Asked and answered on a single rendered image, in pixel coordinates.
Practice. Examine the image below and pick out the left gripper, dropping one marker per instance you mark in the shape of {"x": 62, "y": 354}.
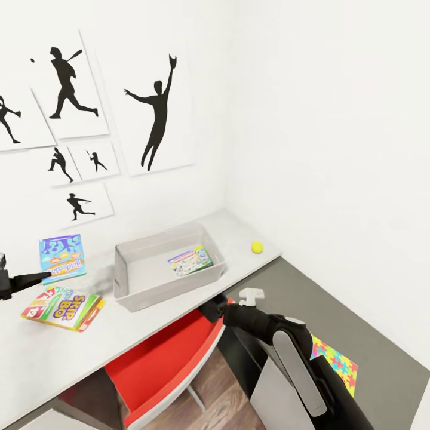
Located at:
{"x": 18, "y": 282}

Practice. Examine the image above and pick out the board game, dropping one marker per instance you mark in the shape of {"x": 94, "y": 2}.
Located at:
{"x": 63, "y": 256}
{"x": 64, "y": 308}
{"x": 189, "y": 262}

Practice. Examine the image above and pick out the tennis ball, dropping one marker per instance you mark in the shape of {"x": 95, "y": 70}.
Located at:
{"x": 257, "y": 247}

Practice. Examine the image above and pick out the jigsaw puzzle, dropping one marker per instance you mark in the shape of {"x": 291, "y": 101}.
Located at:
{"x": 346, "y": 369}

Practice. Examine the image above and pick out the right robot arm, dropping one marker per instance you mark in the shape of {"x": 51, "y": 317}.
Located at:
{"x": 321, "y": 390}

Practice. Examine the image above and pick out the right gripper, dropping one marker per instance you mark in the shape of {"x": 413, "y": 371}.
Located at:
{"x": 234, "y": 314}

